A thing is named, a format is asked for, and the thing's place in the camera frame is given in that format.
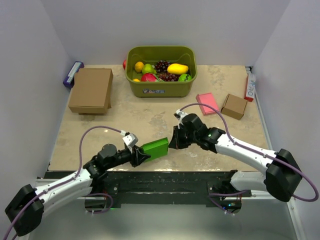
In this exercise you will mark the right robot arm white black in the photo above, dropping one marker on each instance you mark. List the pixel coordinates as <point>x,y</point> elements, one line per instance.
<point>275,171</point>

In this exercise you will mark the dark grapes lower bunch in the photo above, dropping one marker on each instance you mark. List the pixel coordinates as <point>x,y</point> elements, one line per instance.
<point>168,77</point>

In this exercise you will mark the yellow mango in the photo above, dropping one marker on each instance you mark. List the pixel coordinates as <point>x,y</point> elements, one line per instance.
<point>177,69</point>

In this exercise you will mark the olive green plastic bin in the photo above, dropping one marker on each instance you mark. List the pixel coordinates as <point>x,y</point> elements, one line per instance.
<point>151,54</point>

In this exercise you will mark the dark grapes bunch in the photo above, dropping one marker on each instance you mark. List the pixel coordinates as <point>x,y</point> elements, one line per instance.
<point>162,66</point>
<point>168,77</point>

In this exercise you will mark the green pear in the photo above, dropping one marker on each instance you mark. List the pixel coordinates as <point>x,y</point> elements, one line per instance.
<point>148,68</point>

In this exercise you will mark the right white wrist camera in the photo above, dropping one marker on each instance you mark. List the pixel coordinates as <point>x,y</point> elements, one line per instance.
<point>179,115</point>

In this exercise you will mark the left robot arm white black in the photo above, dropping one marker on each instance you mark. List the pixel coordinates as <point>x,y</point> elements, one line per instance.
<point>27,208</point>

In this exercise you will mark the dark grapes upper bunch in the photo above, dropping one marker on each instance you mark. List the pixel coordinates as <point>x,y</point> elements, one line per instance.
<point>162,66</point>

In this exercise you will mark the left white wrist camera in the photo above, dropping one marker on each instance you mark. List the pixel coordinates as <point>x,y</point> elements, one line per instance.
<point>130,141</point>

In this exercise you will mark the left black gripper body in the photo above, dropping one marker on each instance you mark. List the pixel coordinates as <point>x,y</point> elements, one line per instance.
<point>123,156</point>

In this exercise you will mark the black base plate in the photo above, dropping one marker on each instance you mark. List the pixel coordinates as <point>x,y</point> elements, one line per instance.
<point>167,188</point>

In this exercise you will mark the green round fruit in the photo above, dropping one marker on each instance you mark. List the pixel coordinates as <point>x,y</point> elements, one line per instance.
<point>185,77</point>

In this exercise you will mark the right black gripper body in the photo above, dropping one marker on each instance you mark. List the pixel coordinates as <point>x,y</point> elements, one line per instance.
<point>185,138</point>

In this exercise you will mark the small brown cardboard box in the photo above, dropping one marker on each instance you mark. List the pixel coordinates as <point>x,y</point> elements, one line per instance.
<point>234,106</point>

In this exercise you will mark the pink box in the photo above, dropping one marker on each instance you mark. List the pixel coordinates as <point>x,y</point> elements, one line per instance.
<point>207,99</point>

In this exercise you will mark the red white box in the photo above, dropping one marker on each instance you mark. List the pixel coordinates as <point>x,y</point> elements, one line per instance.
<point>249,92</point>

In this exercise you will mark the purple white box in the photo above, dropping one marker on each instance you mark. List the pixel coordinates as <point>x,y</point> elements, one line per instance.
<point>68,81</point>

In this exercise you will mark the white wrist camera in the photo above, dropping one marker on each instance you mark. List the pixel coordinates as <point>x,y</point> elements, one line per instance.
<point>130,141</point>
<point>179,115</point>

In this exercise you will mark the green paper box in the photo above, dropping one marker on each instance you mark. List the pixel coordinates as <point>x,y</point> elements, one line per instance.
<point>156,149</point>

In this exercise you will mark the red dragon fruit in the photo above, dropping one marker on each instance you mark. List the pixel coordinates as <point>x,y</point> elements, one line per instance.
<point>149,77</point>

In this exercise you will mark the large brown cardboard box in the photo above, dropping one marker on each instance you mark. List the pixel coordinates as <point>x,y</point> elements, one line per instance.
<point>91,93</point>

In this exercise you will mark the red fruit behind bin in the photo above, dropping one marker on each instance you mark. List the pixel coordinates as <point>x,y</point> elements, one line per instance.
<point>124,64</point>

